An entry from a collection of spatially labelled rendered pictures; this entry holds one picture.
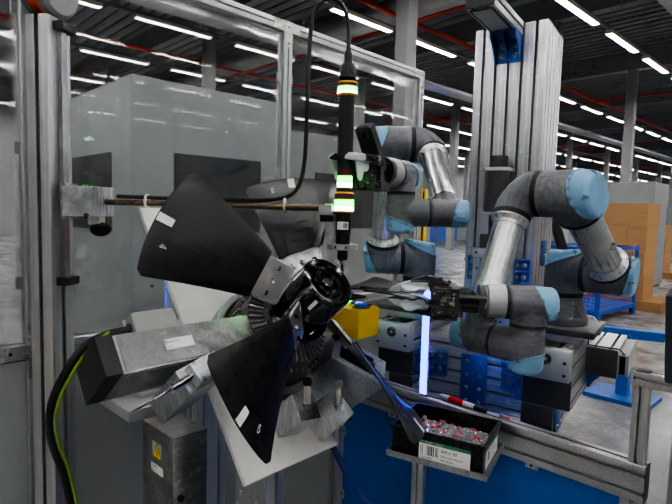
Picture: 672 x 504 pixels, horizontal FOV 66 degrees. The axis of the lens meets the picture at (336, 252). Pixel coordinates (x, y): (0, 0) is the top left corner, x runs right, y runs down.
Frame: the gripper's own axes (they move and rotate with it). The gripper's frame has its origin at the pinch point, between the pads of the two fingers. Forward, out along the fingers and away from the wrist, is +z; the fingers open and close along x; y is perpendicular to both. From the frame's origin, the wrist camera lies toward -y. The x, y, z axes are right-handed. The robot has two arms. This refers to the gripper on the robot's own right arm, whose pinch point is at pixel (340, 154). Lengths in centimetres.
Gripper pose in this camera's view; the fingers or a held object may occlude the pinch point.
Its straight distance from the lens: 115.9
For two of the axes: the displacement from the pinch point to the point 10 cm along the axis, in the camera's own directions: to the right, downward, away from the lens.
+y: -0.3, 10.0, 0.8
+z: -5.5, 0.5, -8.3
